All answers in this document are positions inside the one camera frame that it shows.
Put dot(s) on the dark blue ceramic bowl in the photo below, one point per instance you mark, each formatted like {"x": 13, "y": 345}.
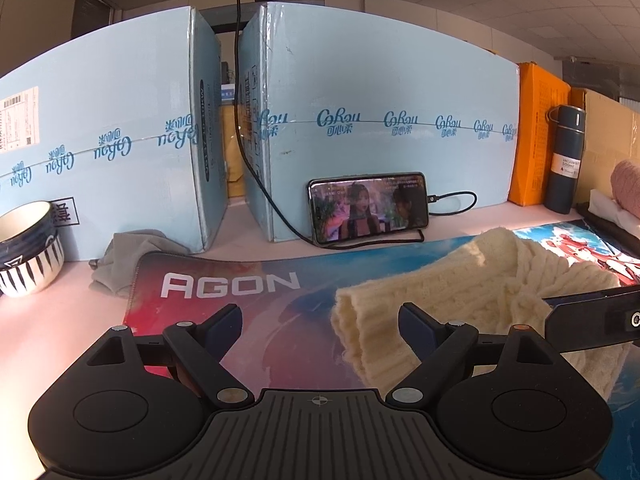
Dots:
{"x": 27, "y": 240}

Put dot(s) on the white striped ceramic bowl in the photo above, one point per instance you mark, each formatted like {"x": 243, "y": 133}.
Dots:
{"x": 30, "y": 275}

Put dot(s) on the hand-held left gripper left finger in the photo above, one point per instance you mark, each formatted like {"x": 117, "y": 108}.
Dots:
{"x": 226, "y": 327}

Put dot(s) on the white cloth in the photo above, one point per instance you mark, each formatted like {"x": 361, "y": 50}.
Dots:
{"x": 607, "y": 207}

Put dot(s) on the cream knitted sweater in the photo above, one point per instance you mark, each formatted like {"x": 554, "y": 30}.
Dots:
{"x": 450, "y": 280}

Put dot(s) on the grey cloth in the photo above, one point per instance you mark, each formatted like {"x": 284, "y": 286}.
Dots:
{"x": 122, "y": 260}

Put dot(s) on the printed desk mat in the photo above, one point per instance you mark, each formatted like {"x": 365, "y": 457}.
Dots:
{"x": 280, "y": 320}

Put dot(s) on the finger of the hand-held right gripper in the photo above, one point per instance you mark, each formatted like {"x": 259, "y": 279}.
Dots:
{"x": 585, "y": 322}

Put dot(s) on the smartphone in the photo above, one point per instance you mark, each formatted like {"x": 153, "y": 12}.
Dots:
{"x": 367, "y": 210}

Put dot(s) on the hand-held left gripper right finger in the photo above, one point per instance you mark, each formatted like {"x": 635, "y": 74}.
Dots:
{"x": 414, "y": 329}

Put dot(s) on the black tray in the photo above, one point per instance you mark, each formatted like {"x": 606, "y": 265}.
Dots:
{"x": 607, "y": 237}

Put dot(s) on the pink knitted cloth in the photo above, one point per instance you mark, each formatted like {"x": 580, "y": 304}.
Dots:
{"x": 627, "y": 185}

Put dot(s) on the dark grey thermos bottle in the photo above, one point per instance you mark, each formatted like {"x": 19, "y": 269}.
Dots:
{"x": 562, "y": 160}

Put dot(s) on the orange cardboard box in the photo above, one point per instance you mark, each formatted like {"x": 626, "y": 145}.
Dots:
{"x": 537, "y": 130}

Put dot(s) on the light blue cardboard box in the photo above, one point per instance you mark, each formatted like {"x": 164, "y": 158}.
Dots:
{"x": 100, "y": 110}
{"x": 375, "y": 85}

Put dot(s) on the brown cardboard box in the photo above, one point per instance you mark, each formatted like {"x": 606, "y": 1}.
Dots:
{"x": 607, "y": 130}

